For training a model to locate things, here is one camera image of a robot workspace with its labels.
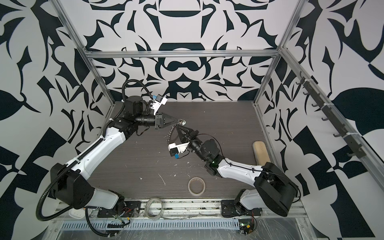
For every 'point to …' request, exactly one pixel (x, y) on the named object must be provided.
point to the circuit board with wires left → (124, 210)
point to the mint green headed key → (183, 122)
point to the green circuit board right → (246, 225)
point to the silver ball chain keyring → (180, 121)
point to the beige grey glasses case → (261, 153)
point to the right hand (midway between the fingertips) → (181, 122)
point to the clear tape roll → (148, 215)
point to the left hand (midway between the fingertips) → (178, 118)
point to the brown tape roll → (195, 194)
